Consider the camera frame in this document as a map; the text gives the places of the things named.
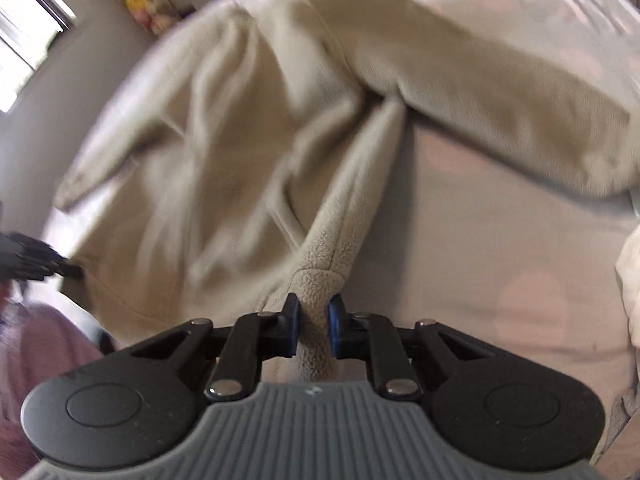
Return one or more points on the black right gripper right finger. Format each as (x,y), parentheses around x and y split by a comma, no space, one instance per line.
(341,335)

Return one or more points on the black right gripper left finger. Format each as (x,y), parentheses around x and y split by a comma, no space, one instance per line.
(289,326)

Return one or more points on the beige fleece zip jacket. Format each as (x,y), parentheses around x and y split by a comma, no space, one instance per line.
(252,146)

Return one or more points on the pink knitted sleeve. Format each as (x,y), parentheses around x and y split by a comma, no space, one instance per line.
(37,343)

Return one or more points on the white garment on pile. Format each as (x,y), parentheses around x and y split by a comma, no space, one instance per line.
(628,271)

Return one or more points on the window with frame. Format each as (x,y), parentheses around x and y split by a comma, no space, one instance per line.
(29,30)

